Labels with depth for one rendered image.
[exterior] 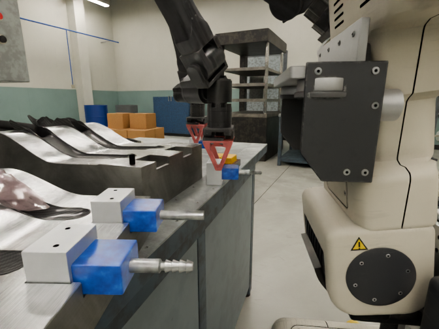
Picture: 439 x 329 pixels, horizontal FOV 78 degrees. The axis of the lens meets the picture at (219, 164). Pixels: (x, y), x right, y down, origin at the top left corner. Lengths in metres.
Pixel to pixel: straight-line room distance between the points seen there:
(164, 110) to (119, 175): 7.52
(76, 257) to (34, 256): 0.03
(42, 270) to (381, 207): 0.42
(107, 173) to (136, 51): 8.94
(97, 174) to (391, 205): 0.48
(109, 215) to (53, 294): 0.12
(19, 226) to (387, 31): 0.53
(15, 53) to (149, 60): 7.74
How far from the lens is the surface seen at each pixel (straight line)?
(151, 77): 8.95
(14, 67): 1.39
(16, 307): 0.26
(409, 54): 0.49
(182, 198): 0.57
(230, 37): 4.77
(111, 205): 0.34
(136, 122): 5.63
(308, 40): 7.15
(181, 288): 0.65
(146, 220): 0.34
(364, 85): 0.41
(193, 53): 0.56
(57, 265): 0.26
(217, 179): 0.64
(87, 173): 0.54
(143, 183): 0.47
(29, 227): 0.38
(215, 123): 0.61
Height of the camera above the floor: 1.00
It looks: 13 degrees down
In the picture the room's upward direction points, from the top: straight up
